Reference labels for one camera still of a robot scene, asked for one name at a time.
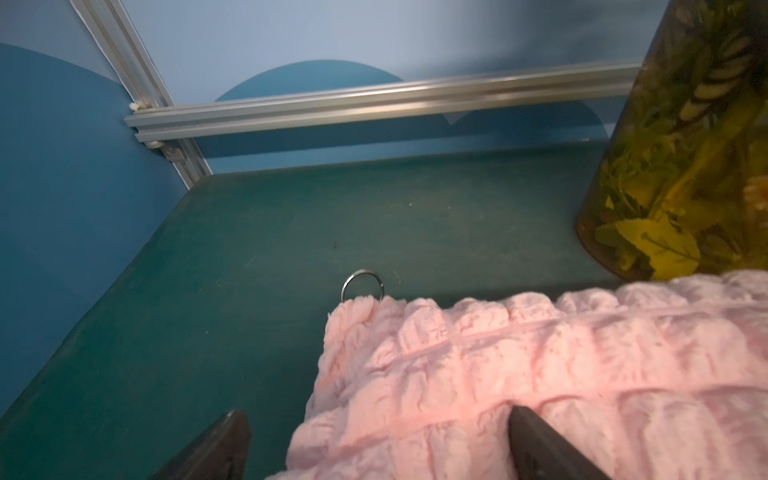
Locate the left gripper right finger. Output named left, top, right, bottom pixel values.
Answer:
left=508, top=405, right=610, bottom=480

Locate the pink puffy bag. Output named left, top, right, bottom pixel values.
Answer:
left=283, top=270, right=767, bottom=479

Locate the amber glass vase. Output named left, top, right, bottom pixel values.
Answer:
left=576, top=1, right=767, bottom=281

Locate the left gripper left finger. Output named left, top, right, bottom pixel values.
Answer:
left=151, top=410, right=252, bottom=480

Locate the silver metal key ring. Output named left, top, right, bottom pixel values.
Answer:
left=340, top=269, right=386, bottom=304

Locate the left diagonal aluminium post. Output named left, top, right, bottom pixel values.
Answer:
left=70, top=0, right=212, bottom=188

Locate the back horizontal aluminium bar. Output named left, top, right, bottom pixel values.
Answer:
left=125, top=61, right=641, bottom=143

